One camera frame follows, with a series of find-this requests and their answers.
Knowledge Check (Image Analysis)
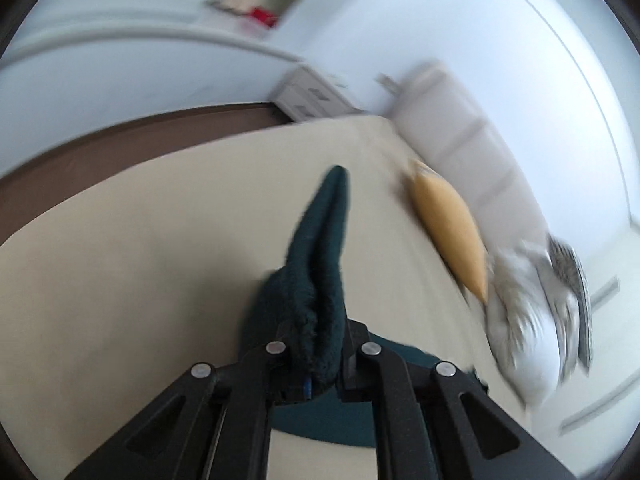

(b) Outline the zebra striped pillow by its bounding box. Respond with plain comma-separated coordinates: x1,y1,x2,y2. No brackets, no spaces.
546,236,596,370

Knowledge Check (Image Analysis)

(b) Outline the white duvet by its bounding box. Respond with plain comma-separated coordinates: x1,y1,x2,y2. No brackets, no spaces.
482,240,576,406

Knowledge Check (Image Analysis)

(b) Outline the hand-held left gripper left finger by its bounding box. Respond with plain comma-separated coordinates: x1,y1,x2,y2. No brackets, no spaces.
65,322,314,480

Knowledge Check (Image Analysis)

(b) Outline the cream padded headboard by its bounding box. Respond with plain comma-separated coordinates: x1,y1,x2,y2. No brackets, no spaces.
390,61,551,261

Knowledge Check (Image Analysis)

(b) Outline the white wardrobe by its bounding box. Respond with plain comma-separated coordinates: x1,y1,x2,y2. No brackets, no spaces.
545,225,640,441

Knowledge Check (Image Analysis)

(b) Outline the dark green knit sweater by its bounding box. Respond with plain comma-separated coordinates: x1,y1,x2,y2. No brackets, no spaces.
240,165,476,448

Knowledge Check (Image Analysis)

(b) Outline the red box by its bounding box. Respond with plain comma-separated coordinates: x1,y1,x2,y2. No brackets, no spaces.
249,6,279,29

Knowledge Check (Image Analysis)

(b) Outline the white nightstand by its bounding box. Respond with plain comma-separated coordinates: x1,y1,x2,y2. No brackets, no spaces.
270,65,366,123

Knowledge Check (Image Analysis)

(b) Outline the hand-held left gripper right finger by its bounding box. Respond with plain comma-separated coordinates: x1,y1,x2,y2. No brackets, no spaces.
337,320,576,480

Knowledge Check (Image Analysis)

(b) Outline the beige bed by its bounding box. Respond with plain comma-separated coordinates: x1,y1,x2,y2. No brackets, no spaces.
0,115,531,480

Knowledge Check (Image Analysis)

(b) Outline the yellow pillow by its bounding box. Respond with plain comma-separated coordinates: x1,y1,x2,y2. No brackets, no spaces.
407,159,490,304

